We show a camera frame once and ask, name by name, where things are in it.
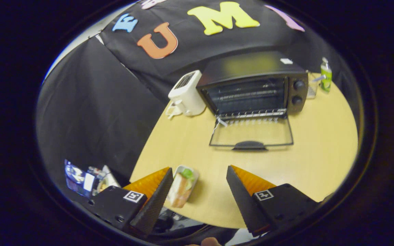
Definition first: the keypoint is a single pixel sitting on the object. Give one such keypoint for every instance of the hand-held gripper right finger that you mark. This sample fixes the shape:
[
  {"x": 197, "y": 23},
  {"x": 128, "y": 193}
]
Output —
[{"x": 243, "y": 201}]

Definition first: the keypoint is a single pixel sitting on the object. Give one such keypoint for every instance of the white paper sheet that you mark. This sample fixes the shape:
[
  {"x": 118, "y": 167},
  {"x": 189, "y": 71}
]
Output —
[{"x": 110, "y": 177}]

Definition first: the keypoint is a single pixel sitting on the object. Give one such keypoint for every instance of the plastic-wrapped sandwich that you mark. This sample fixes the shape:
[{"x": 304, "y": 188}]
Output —
[{"x": 182, "y": 187}]

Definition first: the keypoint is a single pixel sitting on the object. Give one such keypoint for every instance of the white pop-up toaster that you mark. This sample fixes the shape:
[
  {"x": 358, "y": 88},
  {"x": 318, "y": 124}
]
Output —
[{"x": 188, "y": 95}]

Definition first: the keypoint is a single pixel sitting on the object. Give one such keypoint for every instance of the clear plastic cup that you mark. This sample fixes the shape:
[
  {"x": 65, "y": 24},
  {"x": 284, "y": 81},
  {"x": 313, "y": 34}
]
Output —
[{"x": 312, "y": 85}]

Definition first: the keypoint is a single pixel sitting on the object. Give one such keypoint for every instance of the black toaster oven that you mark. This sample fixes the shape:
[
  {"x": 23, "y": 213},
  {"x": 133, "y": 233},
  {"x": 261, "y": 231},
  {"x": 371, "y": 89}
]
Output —
[{"x": 251, "y": 68}]

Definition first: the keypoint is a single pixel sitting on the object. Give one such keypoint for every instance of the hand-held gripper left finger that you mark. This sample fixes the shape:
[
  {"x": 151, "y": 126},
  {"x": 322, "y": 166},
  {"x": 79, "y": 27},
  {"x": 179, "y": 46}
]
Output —
[{"x": 154, "y": 203}]

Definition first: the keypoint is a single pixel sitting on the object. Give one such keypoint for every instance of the blue glossy printed packet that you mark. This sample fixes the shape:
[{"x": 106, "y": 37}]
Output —
[{"x": 75, "y": 176}]

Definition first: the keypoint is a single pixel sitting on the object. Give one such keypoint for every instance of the green label drink bottle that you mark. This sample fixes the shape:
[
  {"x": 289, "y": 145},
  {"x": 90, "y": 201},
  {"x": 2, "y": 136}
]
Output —
[{"x": 326, "y": 77}]

